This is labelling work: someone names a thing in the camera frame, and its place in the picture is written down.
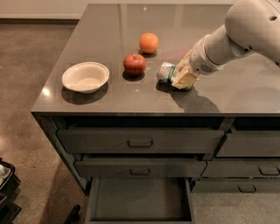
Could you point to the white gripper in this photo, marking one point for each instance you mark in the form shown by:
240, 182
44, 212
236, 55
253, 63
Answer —
201, 59

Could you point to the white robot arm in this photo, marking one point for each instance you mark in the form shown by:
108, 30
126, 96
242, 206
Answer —
251, 26

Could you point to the dark grey counter cabinet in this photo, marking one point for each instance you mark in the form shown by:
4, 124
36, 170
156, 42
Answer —
244, 94

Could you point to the top right drawer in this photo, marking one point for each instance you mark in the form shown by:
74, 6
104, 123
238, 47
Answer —
250, 144

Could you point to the middle left drawer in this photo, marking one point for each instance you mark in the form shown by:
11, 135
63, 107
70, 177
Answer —
136, 167

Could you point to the middle right drawer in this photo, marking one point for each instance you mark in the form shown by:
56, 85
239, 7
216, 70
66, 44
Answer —
242, 169

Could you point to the top left drawer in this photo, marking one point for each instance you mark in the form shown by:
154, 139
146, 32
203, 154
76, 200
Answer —
140, 140

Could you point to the open bottom left drawer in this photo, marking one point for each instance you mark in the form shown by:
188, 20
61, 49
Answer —
139, 201

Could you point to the orange fruit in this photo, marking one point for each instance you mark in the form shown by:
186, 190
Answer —
148, 42

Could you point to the red apple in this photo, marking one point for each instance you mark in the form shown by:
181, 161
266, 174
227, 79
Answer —
134, 64

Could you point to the white bowl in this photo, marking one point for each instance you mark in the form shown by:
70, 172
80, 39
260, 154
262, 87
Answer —
86, 77

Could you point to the black object on floor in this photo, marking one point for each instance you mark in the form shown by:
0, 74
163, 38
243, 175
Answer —
74, 215

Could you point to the black tray rack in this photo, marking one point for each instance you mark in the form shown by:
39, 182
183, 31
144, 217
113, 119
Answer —
9, 184

